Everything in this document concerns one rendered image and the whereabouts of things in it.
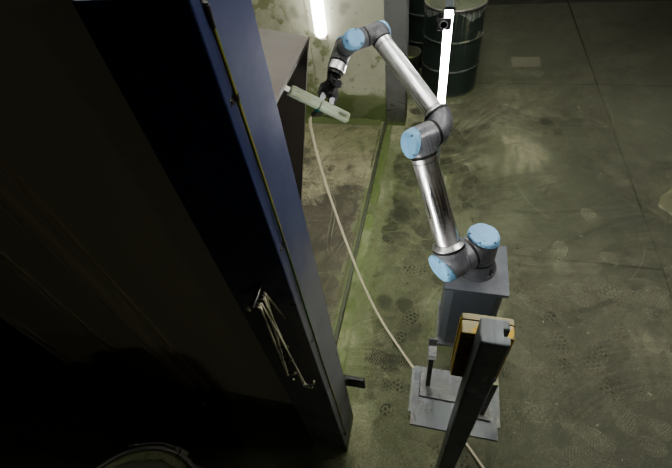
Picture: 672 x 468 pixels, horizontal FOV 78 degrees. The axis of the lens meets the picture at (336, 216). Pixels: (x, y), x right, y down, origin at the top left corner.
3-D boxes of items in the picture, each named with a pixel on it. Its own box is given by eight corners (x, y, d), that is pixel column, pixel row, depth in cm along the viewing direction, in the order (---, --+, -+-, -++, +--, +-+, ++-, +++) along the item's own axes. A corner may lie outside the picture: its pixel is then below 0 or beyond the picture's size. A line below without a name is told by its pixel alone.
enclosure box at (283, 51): (217, 271, 244) (177, 93, 153) (251, 198, 283) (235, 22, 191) (275, 284, 242) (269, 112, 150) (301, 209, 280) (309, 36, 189)
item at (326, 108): (335, 119, 217) (353, 112, 196) (332, 128, 217) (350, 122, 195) (247, 77, 199) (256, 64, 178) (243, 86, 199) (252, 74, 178)
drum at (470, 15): (415, 74, 465) (418, -10, 400) (467, 68, 462) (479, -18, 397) (425, 103, 426) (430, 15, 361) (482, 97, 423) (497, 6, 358)
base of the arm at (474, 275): (495, 253, 218) (498, 242, 211) (496, 284, 206) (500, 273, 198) (457, 250, 222) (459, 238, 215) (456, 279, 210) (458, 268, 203)
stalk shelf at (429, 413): (409, 425, 155) (409, 423, 154) (414, 366, 169) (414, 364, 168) (497, 442, 148) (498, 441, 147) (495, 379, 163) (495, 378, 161)
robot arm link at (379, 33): (469, 124, 172) (383, 11, 191) (445, 136, 169) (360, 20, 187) (458, 139, 183) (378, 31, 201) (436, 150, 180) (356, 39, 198)
